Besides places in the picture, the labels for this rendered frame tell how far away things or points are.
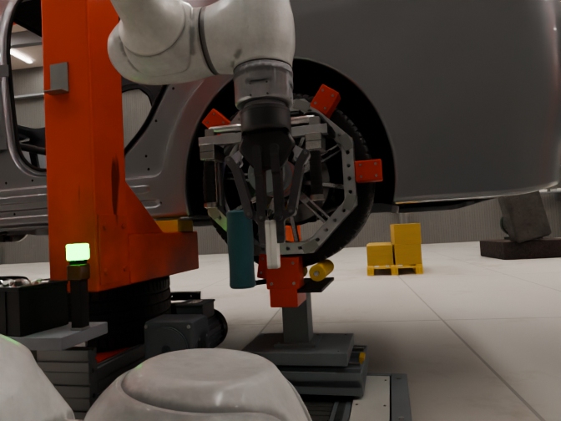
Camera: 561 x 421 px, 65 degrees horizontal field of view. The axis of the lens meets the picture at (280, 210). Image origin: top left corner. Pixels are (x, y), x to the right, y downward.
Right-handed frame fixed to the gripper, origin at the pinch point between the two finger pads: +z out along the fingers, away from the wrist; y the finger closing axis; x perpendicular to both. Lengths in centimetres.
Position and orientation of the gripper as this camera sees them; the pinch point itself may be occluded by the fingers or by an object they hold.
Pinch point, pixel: (272, 244)
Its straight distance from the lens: 64.8
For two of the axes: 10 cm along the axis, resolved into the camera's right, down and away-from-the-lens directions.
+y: 9.9, -0.7, -1.5
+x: 1.6, 0.8, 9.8
